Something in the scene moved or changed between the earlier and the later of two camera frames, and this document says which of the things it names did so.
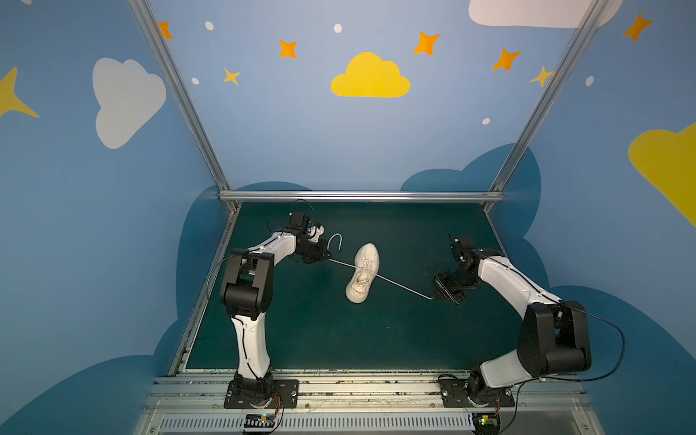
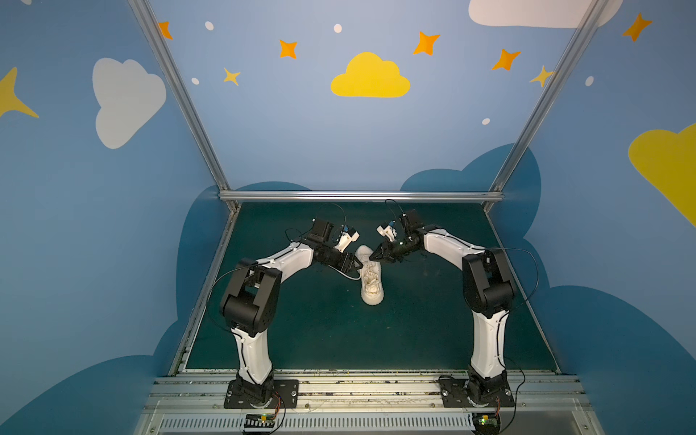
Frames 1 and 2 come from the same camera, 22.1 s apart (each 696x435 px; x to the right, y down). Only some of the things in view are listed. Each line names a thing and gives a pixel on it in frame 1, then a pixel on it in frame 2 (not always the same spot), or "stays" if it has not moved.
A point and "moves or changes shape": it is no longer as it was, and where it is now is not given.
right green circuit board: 486,423 stays
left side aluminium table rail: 178,363 stays
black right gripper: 449,283 to 391,250
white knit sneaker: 366,267 moves or changes shape
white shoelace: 371,271 to 350,277
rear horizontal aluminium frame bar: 359,196 stays
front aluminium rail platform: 195,405 stays
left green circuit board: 259,420 stays
